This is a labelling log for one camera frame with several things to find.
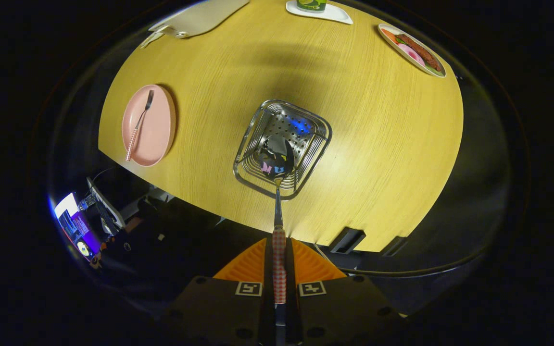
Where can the brown meat piece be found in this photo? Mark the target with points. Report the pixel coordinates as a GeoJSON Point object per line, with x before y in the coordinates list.
{"type": "Point", "coordinates": [421, 50]}

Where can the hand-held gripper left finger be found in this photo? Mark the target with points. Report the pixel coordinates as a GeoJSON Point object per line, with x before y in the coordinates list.
{"type": "Point", "coordinates": [268, 262]}

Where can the pink plate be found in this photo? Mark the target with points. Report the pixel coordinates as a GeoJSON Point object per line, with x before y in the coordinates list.
{"type": "Point", "coordinates": [157, 129]}

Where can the white plate of food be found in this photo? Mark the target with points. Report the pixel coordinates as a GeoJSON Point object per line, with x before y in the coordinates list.
{"type": "Point", "coordinates": [395, 45]}

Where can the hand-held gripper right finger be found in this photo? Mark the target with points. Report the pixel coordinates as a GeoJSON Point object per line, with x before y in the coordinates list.
{"type": "Point", "coordinates": [290, 262]}

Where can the white coaster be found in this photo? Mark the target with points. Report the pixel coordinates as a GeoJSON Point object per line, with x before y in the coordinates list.
{"type": "Point", "coordinates": [334, 13]}

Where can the pink round food piece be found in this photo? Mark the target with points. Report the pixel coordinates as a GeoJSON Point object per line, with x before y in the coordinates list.
{"type": "Point", "coordinates": [410, 54]}

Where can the white toaster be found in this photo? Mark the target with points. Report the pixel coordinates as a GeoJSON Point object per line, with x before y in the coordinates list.
{"type": "Point", "coordinates": [200, 17]}

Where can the green label drink bottle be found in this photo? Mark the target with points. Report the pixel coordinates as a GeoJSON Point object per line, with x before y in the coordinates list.
{"type": "Point", "coordinates": [311, 5]}

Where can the open laptop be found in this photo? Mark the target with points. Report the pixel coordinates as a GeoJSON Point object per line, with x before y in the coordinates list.
{"type": "Point", "coordinates": [77, 226]}

